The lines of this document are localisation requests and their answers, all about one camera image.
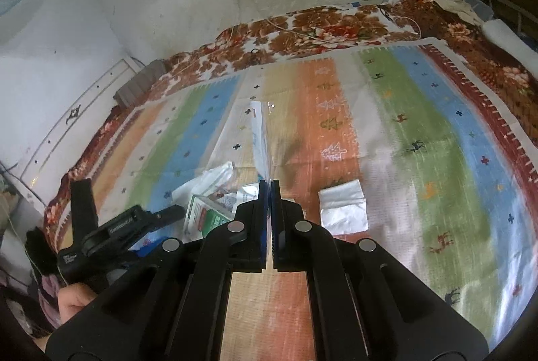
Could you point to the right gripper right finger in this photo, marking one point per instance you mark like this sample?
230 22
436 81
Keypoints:
298 244

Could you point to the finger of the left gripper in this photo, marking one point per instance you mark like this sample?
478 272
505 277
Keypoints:
147 221

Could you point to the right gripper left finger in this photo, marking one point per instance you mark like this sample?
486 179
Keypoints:
241 244

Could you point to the green white medicine box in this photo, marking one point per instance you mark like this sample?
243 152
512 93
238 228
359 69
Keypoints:
203 215

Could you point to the clear plastic sheet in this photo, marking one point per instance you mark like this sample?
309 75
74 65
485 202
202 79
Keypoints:
259 130

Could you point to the light blue wrapper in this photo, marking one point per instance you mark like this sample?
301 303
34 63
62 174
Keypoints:
205 184

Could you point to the person's left hand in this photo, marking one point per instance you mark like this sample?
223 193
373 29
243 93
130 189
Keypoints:
72 299

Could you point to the white folded paper square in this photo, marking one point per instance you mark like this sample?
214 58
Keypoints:
343 208

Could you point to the white bed headboard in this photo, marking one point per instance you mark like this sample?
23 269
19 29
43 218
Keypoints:
40 171

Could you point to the grey folded cloth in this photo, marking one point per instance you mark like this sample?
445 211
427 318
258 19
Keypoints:
129 94

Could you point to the striped colourful bed mat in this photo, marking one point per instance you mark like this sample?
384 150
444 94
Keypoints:
448 174

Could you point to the brown floral blanket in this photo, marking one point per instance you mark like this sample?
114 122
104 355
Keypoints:
468 27

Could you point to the white rolled cloth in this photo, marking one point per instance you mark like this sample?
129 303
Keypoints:
510 41

